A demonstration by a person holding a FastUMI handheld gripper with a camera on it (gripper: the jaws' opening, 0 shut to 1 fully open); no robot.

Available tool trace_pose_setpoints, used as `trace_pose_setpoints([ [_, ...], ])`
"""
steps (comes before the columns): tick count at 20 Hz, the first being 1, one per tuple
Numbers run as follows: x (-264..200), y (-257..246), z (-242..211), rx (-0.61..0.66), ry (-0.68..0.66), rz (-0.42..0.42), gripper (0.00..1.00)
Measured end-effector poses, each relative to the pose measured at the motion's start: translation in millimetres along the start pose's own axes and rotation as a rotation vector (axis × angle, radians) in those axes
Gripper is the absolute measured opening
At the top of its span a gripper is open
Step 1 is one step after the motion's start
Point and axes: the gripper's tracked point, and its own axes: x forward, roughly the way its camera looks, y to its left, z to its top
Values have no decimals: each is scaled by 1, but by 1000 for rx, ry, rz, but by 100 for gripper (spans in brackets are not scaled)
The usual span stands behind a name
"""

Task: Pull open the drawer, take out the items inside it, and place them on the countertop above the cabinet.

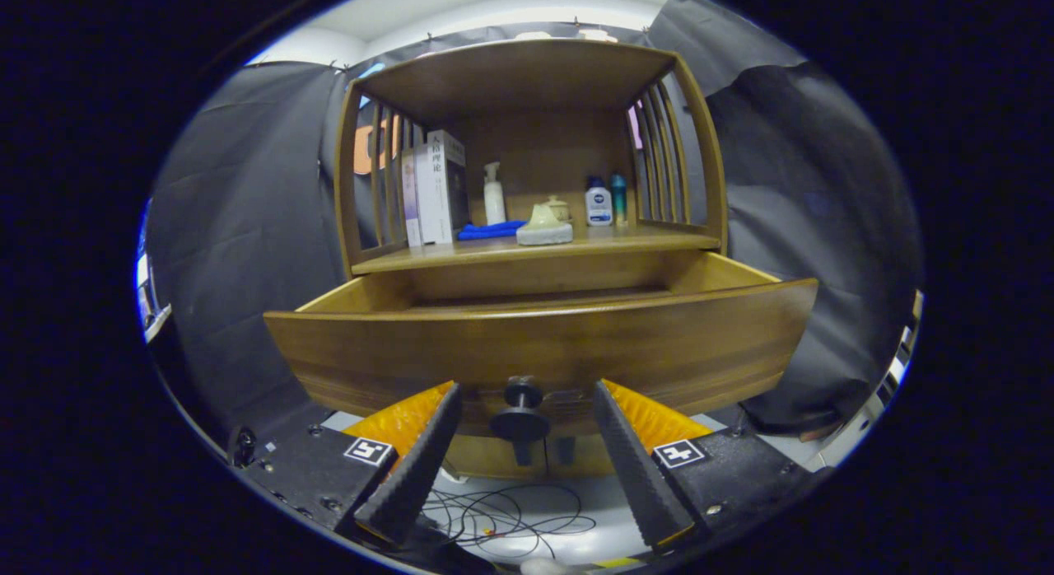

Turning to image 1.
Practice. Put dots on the white blue room equipment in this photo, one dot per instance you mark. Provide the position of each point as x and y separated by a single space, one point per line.
146 303

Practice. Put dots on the striped room fixture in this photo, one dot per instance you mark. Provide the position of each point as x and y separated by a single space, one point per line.
893 369

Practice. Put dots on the wooden cabinet door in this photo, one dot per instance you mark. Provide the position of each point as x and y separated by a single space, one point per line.
589 455
478 455

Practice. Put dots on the beige lidded ceramic cup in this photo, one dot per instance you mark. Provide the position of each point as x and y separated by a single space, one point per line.
560 206

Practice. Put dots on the folded blue cloth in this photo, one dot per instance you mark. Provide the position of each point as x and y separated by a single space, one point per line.
486 230

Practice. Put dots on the brown wooden drawer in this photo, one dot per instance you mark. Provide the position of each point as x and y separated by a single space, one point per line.
535 352

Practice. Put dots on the black round drawer knob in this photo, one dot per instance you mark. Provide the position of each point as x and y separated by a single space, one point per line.
520 425

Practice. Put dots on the wooden countertop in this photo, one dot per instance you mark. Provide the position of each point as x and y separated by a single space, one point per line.
626 239

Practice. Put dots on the thick white book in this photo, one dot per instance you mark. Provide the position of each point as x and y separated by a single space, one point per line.
436 192

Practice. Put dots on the teal slim bottle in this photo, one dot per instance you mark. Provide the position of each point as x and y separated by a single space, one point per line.
618 200

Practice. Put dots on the white pump bottle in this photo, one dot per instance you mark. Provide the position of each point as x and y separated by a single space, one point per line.
494 204

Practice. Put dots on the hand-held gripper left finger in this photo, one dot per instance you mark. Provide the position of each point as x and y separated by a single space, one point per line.
420 464

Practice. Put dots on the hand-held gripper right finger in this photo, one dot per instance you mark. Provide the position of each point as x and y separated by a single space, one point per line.
638 468

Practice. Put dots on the brown wooden cabinet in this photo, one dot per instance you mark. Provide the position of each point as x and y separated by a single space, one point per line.
519 72

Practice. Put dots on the white blue-capped lotion bottle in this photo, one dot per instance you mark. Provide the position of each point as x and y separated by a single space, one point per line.
599 208

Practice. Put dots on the yellow floor tape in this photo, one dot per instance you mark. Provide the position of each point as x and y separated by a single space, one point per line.
613 563

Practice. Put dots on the thin pale purple book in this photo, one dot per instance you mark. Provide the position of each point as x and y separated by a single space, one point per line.
409 204

